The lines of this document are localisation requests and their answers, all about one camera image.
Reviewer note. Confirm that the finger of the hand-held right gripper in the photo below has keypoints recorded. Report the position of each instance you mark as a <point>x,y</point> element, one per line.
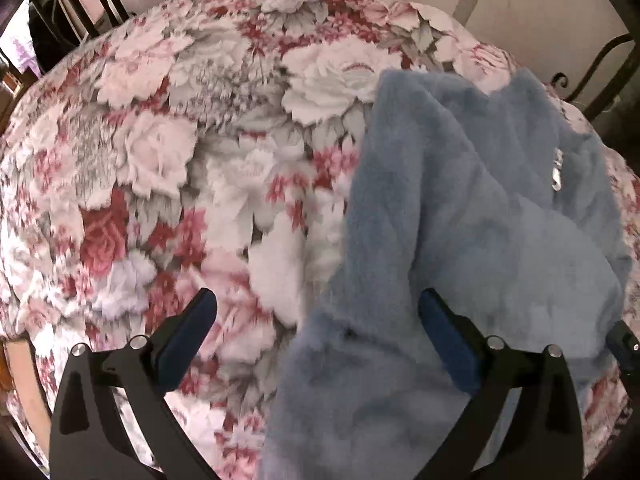
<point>625,347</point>

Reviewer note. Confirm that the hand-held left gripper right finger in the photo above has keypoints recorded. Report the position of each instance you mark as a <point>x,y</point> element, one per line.
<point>449,341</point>

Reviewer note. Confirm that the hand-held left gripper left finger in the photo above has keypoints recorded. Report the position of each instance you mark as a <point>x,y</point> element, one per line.
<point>193,324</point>

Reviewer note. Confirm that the blue fleece garment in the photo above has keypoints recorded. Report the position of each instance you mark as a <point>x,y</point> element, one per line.
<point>450,200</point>

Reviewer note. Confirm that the floral printed blanket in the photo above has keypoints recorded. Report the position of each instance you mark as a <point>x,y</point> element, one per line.
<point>165,160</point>

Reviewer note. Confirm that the wooden furniture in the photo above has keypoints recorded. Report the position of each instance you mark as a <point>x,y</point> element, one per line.
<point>22,385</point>

